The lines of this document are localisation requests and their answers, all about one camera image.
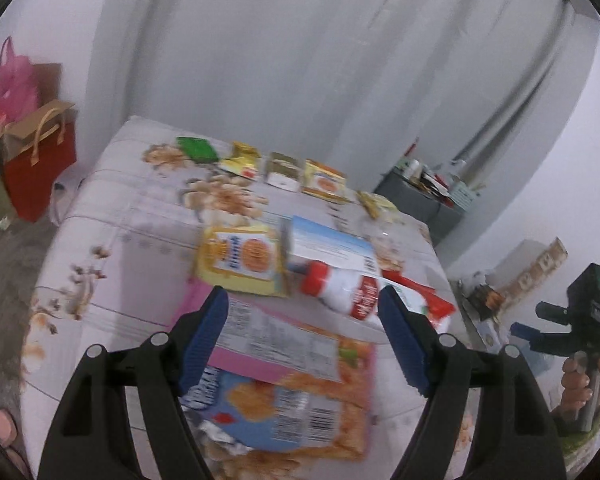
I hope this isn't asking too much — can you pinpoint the white curtain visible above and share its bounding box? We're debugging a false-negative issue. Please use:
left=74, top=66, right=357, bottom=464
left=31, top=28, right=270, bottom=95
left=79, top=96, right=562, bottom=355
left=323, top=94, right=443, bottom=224
left=82, top=0, right=600, bottom=201

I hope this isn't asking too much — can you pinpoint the dark printed bag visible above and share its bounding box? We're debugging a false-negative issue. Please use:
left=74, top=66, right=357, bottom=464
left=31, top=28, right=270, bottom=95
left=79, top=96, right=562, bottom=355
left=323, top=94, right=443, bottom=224
left=462, top=280, right=507, bottom=322

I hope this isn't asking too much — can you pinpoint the white bottle red cap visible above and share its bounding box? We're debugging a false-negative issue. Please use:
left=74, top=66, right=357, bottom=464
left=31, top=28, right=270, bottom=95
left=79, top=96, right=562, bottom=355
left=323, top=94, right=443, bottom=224
left=300, top=262, right=386, bottom=323

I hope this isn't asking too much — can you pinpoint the grey cabinet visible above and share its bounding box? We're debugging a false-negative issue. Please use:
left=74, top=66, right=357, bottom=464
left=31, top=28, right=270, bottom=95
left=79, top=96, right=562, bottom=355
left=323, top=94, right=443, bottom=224
left=375, top=167, right=476, bottom=247

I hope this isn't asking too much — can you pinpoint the pink plastic bag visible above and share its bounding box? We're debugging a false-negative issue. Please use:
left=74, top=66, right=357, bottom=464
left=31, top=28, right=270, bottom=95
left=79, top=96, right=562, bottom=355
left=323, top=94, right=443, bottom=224
left=0, top=37, right=38, bottom=123

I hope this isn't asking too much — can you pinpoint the red white packet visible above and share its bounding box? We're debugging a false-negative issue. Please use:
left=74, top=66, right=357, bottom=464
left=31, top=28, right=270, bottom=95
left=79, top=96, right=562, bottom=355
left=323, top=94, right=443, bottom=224
left=380, top=272, right=457, bottom=333

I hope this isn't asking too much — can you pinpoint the white floor box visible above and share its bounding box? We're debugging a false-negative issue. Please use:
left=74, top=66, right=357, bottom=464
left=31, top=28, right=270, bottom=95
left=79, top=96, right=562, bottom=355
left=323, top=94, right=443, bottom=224
left=472, top=320, right=507, bottom=352

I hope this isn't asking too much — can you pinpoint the pink snack packet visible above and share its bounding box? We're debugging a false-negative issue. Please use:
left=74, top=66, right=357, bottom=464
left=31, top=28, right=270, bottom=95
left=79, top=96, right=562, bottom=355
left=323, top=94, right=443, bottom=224
left=172, top=287, right=378, bottom=386

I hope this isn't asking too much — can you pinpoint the blue orange cracker packet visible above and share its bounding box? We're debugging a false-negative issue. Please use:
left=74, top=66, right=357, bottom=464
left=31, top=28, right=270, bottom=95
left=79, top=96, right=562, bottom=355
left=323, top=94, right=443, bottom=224
left=180, top=335, right=376, bottom=463

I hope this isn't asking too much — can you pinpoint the white cardboard box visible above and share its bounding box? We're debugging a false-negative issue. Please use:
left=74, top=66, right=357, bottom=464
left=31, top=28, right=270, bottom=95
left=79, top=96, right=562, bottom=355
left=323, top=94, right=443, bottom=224
left=285, top=216, right=381, bottom=281

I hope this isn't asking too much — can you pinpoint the yellow orange sachet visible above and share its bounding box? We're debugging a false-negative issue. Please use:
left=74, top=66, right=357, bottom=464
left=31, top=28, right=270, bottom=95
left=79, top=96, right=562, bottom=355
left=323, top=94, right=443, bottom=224
left=302, top=160, right=346, bottom=202

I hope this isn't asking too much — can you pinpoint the yellow red sachet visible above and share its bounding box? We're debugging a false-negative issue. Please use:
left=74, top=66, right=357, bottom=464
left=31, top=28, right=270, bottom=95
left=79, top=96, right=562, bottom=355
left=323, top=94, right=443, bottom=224
left=220, top=142, right=261, bottom=179

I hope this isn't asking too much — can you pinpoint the patterned paper roll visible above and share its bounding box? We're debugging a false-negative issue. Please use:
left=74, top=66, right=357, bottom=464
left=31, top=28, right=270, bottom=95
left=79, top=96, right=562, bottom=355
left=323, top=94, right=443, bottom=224
left=500, top=237, right=569, bottom=301

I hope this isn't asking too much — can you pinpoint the small yellow sachet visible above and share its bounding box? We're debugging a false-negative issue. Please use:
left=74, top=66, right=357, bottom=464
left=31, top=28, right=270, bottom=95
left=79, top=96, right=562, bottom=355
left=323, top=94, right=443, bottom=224
left=357, top=191, right=397, bottom=219

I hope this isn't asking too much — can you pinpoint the green fuzzy blanket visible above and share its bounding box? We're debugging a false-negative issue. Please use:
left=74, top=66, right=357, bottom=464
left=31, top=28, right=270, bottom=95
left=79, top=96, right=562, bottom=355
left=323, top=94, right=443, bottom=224
left=555, top=400, right=600, bottom=471

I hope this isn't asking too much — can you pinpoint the red gift bag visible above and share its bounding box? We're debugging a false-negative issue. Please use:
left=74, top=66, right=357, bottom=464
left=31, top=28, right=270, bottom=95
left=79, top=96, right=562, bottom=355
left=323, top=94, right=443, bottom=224
left=2, top=101, right=77, bottom=223

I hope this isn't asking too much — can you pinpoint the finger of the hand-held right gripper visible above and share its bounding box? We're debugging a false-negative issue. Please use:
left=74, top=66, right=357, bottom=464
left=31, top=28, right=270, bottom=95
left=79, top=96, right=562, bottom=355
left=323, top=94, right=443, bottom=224
left=510, top=322, right=573, bottom=358

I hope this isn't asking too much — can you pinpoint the person's right hand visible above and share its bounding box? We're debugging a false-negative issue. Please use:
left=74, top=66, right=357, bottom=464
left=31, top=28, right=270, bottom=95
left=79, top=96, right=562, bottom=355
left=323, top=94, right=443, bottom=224
left=560, top=354, right=600, bottom=418

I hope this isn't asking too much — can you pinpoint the mint green box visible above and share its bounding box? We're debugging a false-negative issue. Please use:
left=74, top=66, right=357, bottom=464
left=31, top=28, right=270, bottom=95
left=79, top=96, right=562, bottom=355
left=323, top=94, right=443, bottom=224
left=450, top=180, right=482, bottom=209

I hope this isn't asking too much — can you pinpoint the olive sachet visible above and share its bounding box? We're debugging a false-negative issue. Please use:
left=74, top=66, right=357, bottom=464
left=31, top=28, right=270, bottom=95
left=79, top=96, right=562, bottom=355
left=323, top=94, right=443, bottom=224
left=265, top=152, right=301, bottom=192

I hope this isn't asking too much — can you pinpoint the small green sachet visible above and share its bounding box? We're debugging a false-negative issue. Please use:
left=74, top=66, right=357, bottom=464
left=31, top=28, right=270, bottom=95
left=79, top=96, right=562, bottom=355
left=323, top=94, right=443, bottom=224
left=177, top=136, right=216, bottom=163

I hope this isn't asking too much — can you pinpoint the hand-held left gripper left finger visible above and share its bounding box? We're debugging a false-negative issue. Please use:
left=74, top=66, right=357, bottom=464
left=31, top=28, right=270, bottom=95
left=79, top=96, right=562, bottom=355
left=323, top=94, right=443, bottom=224
left=37, top=285, right=230, bottom=480

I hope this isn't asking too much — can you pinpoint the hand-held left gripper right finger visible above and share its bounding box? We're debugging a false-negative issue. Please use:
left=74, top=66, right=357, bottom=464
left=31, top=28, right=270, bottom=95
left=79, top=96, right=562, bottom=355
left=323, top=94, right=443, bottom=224
left=377, top=285, right=568, bottom=480

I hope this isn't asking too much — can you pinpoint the yellow cracker packet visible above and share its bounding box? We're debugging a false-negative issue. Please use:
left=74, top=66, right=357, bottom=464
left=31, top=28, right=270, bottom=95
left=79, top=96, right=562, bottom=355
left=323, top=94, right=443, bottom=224
left=195, top=225, right=288, bottom=297

